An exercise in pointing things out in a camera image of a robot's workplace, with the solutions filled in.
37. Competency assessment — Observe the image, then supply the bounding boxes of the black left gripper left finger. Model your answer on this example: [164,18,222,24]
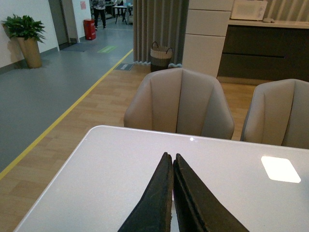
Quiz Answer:
[119,152,173,232]

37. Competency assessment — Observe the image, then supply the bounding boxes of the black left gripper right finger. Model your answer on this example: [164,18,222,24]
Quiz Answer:
[173,154,248,232]

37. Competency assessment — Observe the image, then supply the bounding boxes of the beige chair left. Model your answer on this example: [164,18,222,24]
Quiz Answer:
[124,68,235,140]

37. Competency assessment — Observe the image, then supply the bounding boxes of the beige chair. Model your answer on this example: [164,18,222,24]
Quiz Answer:
[240,79,309,149]
[124,68,235,140]

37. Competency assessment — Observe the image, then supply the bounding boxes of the beige chair right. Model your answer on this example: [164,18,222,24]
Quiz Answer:
[240,79,309,149]

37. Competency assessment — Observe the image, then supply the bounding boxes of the woven laundry basket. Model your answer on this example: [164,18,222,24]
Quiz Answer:
[150,41,173,72]

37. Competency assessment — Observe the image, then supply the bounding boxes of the dark kitchen counter cabinet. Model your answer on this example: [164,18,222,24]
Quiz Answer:
[218,25,309,81]

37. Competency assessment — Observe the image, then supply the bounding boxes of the white tall cabinet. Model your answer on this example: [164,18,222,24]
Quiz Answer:
[182,0,233,78]

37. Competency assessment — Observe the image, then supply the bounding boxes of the grey curtain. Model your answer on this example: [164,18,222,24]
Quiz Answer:
[133,0,189,64]

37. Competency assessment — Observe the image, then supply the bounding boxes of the red fire extinguisher box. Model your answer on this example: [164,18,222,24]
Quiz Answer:
[83,19,96,40]

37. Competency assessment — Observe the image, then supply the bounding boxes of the grey cloth on counter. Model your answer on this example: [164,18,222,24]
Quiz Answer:
[262,17,275,23]

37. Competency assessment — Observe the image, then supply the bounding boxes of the white microwave oven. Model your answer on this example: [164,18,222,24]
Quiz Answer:
[230,0,268,21]

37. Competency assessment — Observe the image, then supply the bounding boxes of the background table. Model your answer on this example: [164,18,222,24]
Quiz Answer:
[112,4,133,25]

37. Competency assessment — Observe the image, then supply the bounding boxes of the person in dark trousers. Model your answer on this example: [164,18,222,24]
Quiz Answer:
[92,0,106,30]

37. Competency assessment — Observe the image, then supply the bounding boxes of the green potted plant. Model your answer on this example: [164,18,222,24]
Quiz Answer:
[2,14,45,69]

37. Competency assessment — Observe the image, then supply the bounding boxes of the grey door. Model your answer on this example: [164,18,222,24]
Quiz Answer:
[49,0,69,50]

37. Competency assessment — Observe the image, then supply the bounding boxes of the red wall notice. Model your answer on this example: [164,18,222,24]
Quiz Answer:
[80,1,86,10]

